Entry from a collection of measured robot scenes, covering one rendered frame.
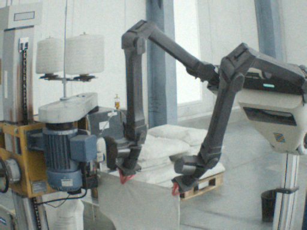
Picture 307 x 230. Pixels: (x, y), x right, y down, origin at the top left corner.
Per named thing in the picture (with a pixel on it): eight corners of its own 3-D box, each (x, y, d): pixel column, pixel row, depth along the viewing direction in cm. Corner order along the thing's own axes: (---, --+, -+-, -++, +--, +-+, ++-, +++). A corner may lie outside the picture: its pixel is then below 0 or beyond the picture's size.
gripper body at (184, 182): (171, 179, 215) (181, 168, 210) (188, 174, 222) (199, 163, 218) (180, 192, 212) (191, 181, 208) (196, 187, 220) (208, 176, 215)
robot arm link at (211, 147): (247, 74, 179) (233, 55, 187) (233, 75, 178) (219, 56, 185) (219, 168, 207) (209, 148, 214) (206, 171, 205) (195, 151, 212)
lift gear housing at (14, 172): (21, 184, 221) (18, 160, 220) (12, 185, 217) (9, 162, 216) (11, 179, 228) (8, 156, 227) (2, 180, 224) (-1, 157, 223)
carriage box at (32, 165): (83, 187, 242) (78, 116, 237) (27, 199, 218) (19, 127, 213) (52, 176, 259) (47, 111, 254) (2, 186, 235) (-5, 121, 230)
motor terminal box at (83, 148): (99, 163, 218) (97, 134, 216) (88, 169, 208) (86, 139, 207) (80, 162, 220) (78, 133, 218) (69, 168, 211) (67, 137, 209)
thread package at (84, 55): (113, 73, 224) (113, 32, 221) (81, 78, 212) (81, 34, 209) (86, 72, 235) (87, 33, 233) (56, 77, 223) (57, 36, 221)
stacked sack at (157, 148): (193, 152, 557) (193, 137, 555) (145, 165, 510) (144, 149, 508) (161, 147, 586) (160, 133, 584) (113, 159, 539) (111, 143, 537)
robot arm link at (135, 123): (147, 36, 214) (131, 31, 222) (135, 38, 211) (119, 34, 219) (150, 141, 230) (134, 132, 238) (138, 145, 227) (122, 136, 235)
